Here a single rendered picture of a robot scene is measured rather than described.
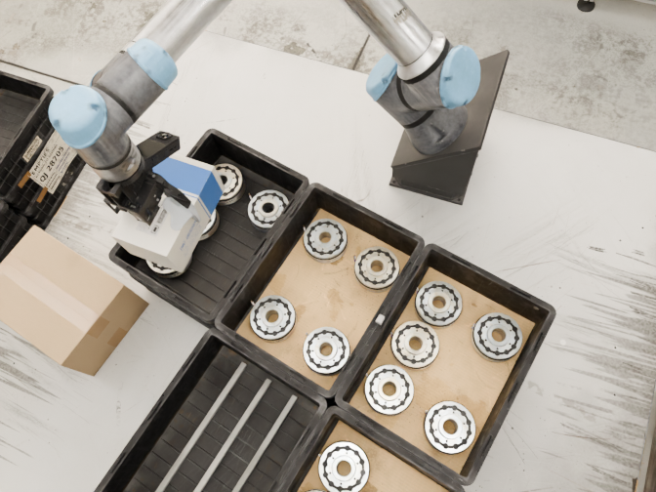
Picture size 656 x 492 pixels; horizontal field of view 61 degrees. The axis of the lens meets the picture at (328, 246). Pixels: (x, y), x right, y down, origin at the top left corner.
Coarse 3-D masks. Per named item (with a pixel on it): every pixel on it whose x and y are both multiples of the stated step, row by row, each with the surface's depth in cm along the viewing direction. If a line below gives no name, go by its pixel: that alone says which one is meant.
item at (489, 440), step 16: (448, 256) 118; (416, 272) 118; (480, 272) 117; (400, 288) 116; (512, 288) 115; (544, 304) 113; (384, 320) 114; (544, 336) 111; (368, 352) 112; (528, 352) 110; (352, 368) 111; (528, 368) 109; (512, 384) 108; (336, 400) 109; (512, 400) 106; (384, 432) 106; (496, 432) 105; (416, 448) 105; (480, 448) 104; (432, 464) 103; (480, 464) 103; (464, 480) 102
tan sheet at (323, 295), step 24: (360, 240) 132; (288, 264) 131; (312, 264) 131; (336, 264) 130; (288, 288) 129; (312, 288) 128; (336, 288) 128; (360, 288) 128; (312, 312) 126; (336, 312) 126; (360, 312) 125; (360, 336) 123; (288, 360) 123
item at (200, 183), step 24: (168, 168) 108; (192, 168) 107; (192, 192) 105; (216, 192) 112; (168, 216) 104; (120, 240) 103; (144, 240) 102; (168, 240) 102; (192, 240) 109; (168, 264) 106
